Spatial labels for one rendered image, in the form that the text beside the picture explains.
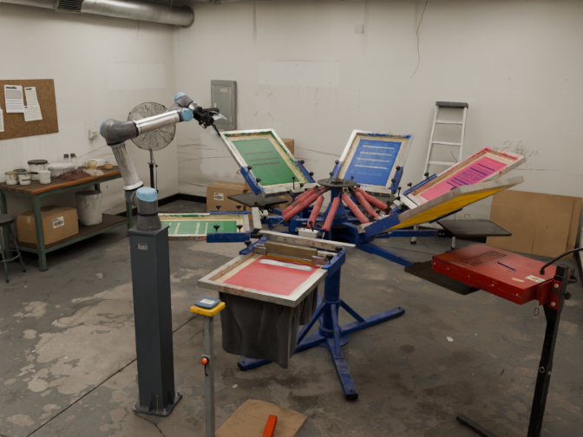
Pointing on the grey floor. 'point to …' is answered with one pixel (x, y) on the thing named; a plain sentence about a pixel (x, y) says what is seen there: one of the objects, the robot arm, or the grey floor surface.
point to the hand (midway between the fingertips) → (224, 127)
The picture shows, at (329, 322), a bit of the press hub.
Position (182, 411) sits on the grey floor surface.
